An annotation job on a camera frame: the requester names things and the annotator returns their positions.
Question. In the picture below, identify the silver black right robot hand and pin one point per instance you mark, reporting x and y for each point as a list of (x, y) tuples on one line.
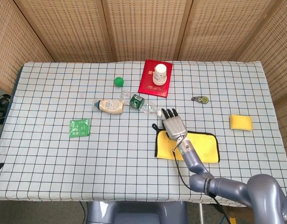
[(175, 127)]

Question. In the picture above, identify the grey and yellow cloth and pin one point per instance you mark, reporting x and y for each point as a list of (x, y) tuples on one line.
[(204, 147)]

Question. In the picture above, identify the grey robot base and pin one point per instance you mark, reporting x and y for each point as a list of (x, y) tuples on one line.
[(136, 212)]

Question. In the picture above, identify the clear bottle with green label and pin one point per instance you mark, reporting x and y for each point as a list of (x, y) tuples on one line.
[(136, 101)]

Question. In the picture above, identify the red booklet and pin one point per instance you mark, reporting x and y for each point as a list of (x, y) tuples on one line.
[(148, 86)]

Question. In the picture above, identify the white paper cup stack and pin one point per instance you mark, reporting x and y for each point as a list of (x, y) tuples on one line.
[(159, 74)]

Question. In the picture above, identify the white checked tablecloth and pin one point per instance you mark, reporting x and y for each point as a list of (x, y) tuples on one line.
[(52, 163)]

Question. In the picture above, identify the black equipment on floor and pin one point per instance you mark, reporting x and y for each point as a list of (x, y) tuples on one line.
[(1, 105)]

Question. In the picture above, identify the yellow sponge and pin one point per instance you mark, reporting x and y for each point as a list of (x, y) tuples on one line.
[(241, 121)]

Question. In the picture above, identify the beige sauce bottle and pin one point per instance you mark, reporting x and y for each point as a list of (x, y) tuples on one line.
[(111, 106)]

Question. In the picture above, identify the green ball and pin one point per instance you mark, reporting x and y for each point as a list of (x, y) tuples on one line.
[(118, 81)]

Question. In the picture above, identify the white table leg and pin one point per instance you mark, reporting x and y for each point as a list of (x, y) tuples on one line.
[(200, 213)]

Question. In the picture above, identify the green tea sachet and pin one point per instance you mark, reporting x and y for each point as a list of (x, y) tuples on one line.
[(79, 128)]

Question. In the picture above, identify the wooden woven folding screen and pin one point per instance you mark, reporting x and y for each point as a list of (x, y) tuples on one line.
[(145, 28)]

